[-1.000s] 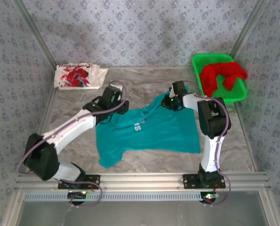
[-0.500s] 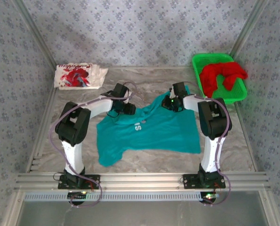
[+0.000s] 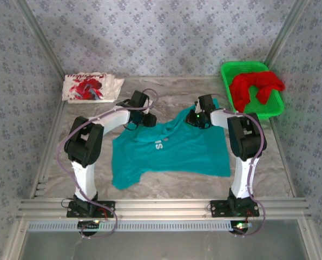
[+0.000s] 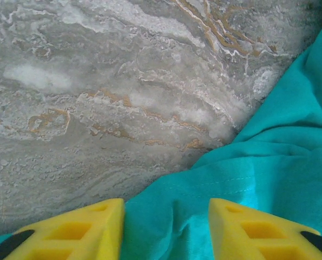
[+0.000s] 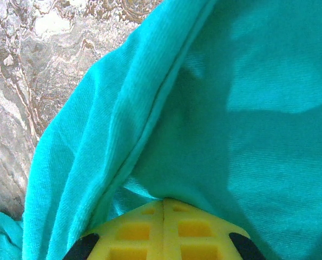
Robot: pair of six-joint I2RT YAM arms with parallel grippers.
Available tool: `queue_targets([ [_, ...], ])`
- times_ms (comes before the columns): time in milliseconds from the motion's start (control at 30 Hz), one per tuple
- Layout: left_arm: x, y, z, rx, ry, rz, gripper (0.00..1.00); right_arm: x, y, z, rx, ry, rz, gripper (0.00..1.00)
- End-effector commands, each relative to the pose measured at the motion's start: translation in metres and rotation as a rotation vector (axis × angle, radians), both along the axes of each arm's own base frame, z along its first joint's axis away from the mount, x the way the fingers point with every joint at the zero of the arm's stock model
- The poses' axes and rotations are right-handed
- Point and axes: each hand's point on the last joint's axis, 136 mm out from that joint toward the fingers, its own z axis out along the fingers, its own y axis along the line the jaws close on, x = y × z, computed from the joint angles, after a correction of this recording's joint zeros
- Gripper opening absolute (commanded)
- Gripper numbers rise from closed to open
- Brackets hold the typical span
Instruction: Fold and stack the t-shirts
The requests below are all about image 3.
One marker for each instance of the teal t-shirt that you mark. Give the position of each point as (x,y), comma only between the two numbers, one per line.
(177,154)

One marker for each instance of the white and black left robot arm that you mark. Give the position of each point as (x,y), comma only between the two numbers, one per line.
(85,178)

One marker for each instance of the white t-shirt with red print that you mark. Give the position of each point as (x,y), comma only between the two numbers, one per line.
(82,86)

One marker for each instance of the green plastic basket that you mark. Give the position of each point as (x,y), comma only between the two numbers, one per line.
(275,109)

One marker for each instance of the black controller board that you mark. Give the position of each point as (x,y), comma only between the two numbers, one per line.
(240,226)
(89,224)

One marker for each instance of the grey metal lower panel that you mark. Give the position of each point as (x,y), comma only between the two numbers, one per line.
(160,246)

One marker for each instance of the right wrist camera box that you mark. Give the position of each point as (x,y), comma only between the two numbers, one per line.
(206,102)

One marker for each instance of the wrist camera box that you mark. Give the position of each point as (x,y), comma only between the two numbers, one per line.
(206,102)
(139,98)

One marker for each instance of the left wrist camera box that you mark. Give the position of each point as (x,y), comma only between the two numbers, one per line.
(139,98)

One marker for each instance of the aluminium back rail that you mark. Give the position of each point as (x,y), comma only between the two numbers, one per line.
(177,77)

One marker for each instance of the aluminium mounting rail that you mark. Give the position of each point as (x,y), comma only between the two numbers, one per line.
(160,208)

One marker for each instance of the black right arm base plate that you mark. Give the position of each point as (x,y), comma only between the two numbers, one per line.
(217,213)

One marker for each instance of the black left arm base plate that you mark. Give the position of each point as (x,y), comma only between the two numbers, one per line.
(72,214)

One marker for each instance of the aluminium frame post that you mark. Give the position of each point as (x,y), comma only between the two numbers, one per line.
(39,38)
(285,32)

